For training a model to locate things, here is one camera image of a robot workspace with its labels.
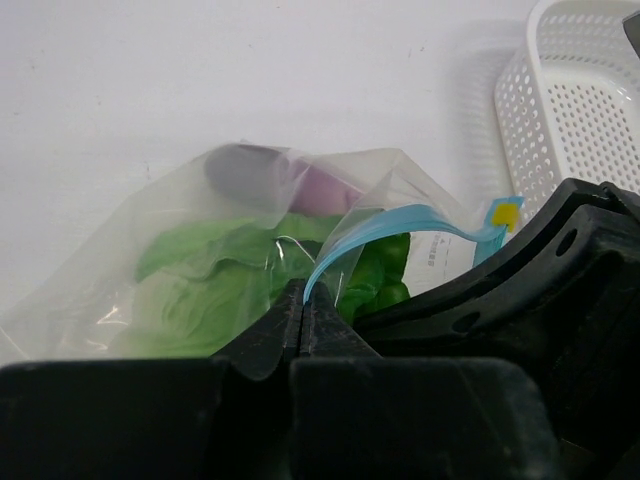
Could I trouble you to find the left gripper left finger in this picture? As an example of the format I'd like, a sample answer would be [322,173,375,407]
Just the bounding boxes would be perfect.
[1,280,304,479]

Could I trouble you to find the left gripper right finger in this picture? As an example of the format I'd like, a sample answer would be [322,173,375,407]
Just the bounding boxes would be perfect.
[289,284,560,479]

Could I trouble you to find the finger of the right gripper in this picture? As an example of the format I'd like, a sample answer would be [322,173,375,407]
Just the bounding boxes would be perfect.
[355,179,639,423]

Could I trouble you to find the yellow zip slider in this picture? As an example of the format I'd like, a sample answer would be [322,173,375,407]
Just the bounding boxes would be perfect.
[491,203,519,231]

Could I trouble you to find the fake green lettuce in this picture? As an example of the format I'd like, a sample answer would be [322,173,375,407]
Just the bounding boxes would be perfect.
[114,214,412,359]

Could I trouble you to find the clear zip top bag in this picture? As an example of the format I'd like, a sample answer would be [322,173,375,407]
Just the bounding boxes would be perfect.
[1,143,523,364]

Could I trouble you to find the fake purple eggplant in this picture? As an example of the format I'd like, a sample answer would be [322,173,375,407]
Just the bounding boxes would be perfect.
[204,143,362,216]

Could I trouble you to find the white perforated basket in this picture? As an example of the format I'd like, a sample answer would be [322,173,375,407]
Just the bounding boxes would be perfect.
[494,1,639,222]

